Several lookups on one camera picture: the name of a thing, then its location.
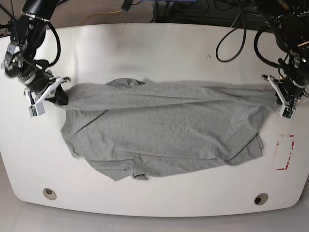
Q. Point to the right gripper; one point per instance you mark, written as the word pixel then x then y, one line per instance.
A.
pixel 38 82

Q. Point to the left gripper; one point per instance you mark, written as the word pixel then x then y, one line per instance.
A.
pixel 291 85

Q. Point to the grey T-shirt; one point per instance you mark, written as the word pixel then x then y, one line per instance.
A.
pixel 142 129

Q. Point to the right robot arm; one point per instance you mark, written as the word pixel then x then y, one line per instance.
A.
pixel 27 35

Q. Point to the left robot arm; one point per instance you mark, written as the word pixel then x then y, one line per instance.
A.
pixel 289 22

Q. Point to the red tape rectangle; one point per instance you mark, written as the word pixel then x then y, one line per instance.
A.
pixel 283 151

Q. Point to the left table grommet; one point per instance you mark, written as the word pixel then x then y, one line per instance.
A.
pixel 49 194

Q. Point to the table grommet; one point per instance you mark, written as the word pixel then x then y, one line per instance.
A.
pixel 261 199
pixel 49 194

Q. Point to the right table grommet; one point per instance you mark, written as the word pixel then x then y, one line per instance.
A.
pixel 261 199

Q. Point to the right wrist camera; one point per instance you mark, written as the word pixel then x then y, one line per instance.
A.
pixel 36 109

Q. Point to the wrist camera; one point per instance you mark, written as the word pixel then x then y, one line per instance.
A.
pixel 287 112
pixel 36 109

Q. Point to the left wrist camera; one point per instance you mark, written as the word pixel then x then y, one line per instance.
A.
pixel 287 112

